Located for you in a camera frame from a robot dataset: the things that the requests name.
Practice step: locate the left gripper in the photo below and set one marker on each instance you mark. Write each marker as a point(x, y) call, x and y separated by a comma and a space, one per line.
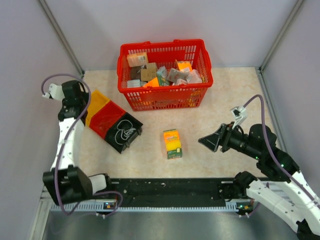
point(86, 96)

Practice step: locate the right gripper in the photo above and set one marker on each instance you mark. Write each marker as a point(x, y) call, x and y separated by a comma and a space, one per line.
point(221, 137)

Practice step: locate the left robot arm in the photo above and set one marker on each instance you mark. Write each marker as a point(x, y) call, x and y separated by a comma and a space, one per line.
point(70, 150)

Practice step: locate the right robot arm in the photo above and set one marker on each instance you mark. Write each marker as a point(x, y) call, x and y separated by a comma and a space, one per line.
point(275, 175)

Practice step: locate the yellow plastic bin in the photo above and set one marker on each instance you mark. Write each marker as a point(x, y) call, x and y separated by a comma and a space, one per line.
point(98, 101)

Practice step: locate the red plastic bin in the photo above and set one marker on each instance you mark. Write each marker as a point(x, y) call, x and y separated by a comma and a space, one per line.
point(105, 118)

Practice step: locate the sponge daddy package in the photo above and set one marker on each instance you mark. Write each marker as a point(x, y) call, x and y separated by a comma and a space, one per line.
point(173, 144)

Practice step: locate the black plastic bin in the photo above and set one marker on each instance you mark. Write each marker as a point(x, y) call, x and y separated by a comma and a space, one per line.
point(123, 132)

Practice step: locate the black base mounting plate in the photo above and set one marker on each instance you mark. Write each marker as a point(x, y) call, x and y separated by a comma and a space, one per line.
point(175, 192)

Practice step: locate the brown cardboard box in basket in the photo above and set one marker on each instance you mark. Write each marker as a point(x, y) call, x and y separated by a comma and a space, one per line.
point(148, 72)

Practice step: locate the orange box in basket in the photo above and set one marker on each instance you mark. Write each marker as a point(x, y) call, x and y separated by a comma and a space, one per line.
point(137, 59)

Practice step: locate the clear packet in basket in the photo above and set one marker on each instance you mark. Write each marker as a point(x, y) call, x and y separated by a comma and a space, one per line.
point(174, 75)

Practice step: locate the orange sponge pack in basket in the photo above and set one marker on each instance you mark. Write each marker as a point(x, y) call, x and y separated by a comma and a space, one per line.
point(184, 66)

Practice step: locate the red plastic shopping basket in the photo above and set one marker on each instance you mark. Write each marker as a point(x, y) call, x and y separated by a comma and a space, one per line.
point(160, 93)

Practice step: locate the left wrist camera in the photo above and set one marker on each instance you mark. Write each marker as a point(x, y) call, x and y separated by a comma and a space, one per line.
point(55, 92)

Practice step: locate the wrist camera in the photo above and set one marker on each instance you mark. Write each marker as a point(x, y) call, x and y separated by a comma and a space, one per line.
point(240, 115)
point(55, 92)

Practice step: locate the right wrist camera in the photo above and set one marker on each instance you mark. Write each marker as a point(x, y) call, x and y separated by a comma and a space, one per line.
point(240, 115)

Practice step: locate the aluminium frame rail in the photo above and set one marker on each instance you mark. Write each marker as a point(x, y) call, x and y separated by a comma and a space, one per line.
point(106, 196)

